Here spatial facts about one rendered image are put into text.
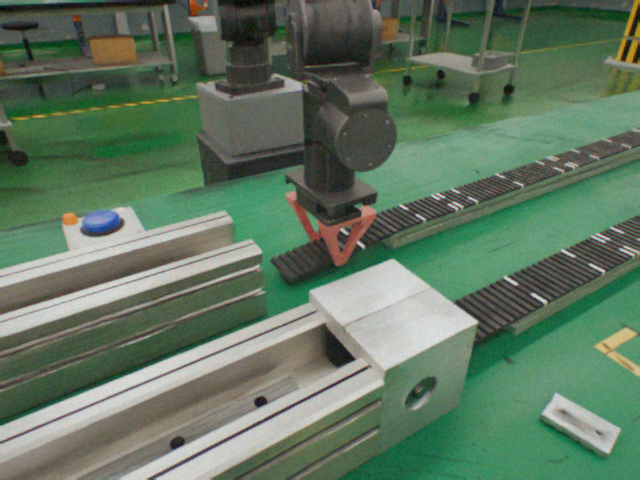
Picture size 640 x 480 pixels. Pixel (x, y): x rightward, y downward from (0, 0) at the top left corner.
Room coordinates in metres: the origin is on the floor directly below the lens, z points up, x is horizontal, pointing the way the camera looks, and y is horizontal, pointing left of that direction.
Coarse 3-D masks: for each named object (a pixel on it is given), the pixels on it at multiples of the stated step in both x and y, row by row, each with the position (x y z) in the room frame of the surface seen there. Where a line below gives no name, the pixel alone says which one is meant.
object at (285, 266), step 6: (276, 258) 0.45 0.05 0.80; (282, 258) 0.45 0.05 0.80; (288, 258) 0.45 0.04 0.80; (276, 264) 0.44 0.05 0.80; (282, 264) 0.44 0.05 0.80; (288, 264) 0.44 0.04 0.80; (294, 264) 0.44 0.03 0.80; (282, 270) 0.43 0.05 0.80; (288, 270) 0.43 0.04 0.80; (294, 270) 0.43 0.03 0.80; (300, 270) 0.43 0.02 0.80; (288, 276) 0.42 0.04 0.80; (294, 276) 0.42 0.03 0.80; (300, 276) 0.42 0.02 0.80
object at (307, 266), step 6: (288, 252) 0.46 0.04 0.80; (294, 252) 0.47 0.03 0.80; (300, 252) 0.46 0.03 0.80; (294, 258) 0.45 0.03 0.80; (300, 258) 0.45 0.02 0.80; (306, 258) 0.45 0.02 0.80; (300, 264) 0.44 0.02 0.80; (306, 264) 0.44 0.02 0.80; (312, 264) 0.44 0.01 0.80; (306, 270) 0.43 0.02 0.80; (312, 270) 0.43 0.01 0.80
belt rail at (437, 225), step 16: (608, 160) 0.76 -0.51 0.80; (624, 160) 0.79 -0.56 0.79; (560, 176) 0.69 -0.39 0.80; (576, 176) 0.71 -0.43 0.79; (512, 192) 0.62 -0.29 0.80; (528, 192) 0.65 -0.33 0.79; (544, 192) 0.67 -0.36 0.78; (480, 208) 0.60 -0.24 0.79; (496, 208) 0.61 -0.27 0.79; (432, 224) 0.54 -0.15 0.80; (448, 224) 0.55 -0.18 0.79; (384, 240) 0.52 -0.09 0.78; (400, 240) 0.51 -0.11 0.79; (416, 240) 0.52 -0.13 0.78
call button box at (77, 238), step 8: (120, 208) 0.50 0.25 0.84; (128, 208) 0.50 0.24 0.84; (120, 216) 0.48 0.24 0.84; (128, 216) 0.48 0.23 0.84; (136, 216) 0.49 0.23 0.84; (64, 224) 0.46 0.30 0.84; (80, 224) 0.46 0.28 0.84; (120, 224) 0.46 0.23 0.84; (128, 224) 0.46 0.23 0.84; (136, 224) 0.46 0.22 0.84; (64, 232) 0.45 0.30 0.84; (72, 232) 0.45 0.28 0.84; (80, 232) 0.45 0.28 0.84; (88, 232) 0.44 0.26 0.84; (96, 232) 0.44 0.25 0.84; (104, 232) 0.44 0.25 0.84; (112, 232) 0.44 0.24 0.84; (120, 232) 0.45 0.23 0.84; (128, 232) 0.45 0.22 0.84; (136, 232) 0.45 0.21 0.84; (72, 240) 0.43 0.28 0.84; (80, 240) 0.43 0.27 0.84; (88, 240) 0.43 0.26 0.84; (96, 240) 0.43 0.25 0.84; (104, 240) 0.43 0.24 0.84; (72, 248) 0.41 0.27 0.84; (80, 248) 0.41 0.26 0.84
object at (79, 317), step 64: (64, 256) 0.36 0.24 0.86; (128, 256) 0.37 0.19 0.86; (192, 256) 0.41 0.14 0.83; (256, 256) 0.37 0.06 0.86; (0, 320) 0.27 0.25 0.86; (64, 320) 0.28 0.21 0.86; (128, 320) 0.30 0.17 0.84; (192, 320) 0.33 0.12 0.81; (0, 384) 0.25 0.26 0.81; (64, 384) 0.27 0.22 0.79
